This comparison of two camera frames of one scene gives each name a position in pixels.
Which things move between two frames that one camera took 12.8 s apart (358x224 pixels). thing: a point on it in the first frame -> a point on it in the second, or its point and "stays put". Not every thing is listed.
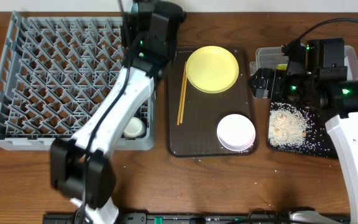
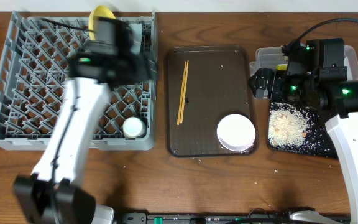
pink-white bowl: x=236 y=132 stays put
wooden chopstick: x=183 y=93 stays put
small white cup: x=136 y=127 stays put
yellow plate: x=212 y=69 -> x=100 y=10
